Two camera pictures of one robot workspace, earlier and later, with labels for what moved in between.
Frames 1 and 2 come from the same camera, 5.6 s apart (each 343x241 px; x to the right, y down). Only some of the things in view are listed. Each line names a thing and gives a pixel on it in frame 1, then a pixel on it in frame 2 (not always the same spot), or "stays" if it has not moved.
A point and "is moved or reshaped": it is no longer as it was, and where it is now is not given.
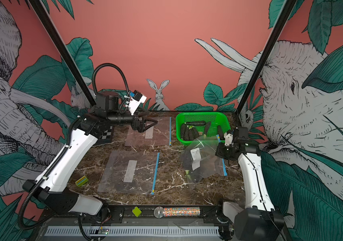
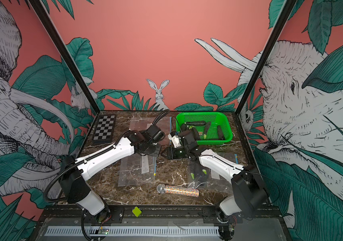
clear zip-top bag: (199, 160) is moved or reshaped
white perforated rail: (132, 231) stays
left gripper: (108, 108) → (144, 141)
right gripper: (220, 151) → (171, 153)
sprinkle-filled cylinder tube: (160, 212) → (190, 192)
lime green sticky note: (136, 211) stays
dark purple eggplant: (191, 175) is moved or reshaped
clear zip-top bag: (130, 172) is moved or reshaped
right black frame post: (289, 7) stays
